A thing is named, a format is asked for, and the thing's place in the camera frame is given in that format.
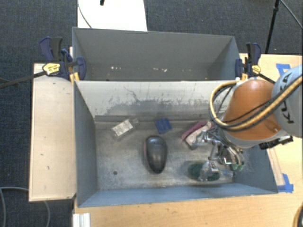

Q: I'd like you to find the grey metal bin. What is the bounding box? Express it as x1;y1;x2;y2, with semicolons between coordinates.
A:
71;26;279;208

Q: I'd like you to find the pink and white packet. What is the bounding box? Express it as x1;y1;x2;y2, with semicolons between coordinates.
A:
181;120;215;150

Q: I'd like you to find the green clear plastic bottle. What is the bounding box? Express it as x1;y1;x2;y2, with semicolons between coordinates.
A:
187;161;235;183

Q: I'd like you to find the black computer mouse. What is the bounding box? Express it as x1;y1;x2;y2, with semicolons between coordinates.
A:
143;135;168;175

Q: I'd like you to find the black cylinder on white bracket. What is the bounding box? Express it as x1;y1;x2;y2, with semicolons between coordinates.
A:
258;135;294;150

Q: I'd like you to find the blue ribbed block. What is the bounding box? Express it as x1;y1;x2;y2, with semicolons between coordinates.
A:
154;117;172;134

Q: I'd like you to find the pale wood flat board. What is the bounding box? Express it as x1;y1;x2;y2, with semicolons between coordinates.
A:
28;62;77;202

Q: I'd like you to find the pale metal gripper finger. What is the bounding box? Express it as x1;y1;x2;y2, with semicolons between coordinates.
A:
198;161;217;182
190;131;214;149

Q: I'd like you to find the silver clear small box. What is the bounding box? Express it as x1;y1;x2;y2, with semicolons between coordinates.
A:
112;118;140;140

